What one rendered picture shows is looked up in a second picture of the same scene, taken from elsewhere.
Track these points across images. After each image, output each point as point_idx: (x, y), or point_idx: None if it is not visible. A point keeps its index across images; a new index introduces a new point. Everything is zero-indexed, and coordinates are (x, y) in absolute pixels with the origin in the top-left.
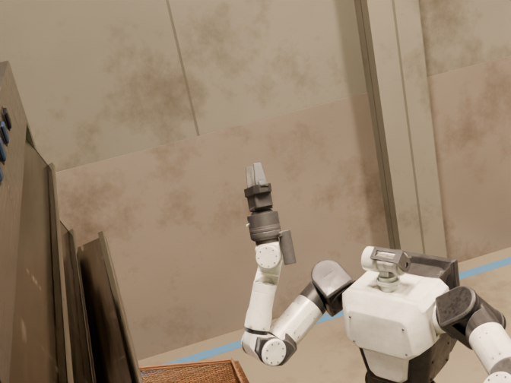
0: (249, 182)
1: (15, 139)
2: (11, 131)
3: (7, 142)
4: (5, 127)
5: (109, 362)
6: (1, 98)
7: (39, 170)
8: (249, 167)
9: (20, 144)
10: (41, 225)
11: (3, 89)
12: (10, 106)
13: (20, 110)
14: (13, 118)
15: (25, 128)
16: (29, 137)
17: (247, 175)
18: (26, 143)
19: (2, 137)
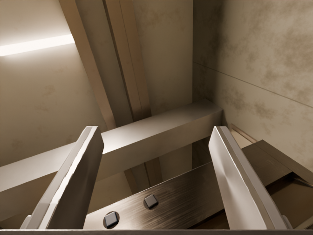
0: (229, 213)
1: (174, 210)
2: (160, 207)
3: (106, 226)
4: (112, 215)
5: None
6: (156, 188)
7: (289, 216)
8: (211, 139)
9: (197, 209)
10: None
11: (184, 176)
12: (198, 182)
13: (266, 168)
14: (197, 190)
15: (270, 180)
16: (303, 181)
17: (217, 177)
18: (294, 188)
19: (102, 224)
